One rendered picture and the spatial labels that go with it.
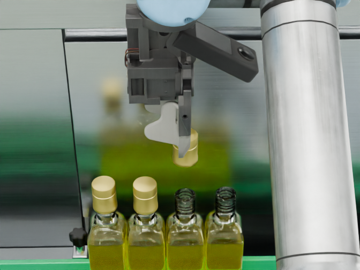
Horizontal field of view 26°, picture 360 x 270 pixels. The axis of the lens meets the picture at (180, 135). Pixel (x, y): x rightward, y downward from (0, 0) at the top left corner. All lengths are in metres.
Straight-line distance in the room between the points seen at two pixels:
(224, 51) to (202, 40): 0.03
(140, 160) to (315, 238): 0.59
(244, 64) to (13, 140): 0.46
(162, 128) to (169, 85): 0.07
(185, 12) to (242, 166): 0.53
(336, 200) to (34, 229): 0.79
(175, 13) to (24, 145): 0.56
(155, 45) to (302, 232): 0.36
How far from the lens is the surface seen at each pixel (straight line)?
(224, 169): 1.25
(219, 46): 0.95
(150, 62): 0.95
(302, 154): 0.70
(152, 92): 0.97
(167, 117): 0.99
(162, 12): 0.76
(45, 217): 1.37
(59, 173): 1.30
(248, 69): 0.97
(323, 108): 0.72
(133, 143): 1.21
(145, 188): 1.09
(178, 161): 1.05
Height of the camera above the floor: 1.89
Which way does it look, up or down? 38 degrees down
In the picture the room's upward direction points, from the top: straight up
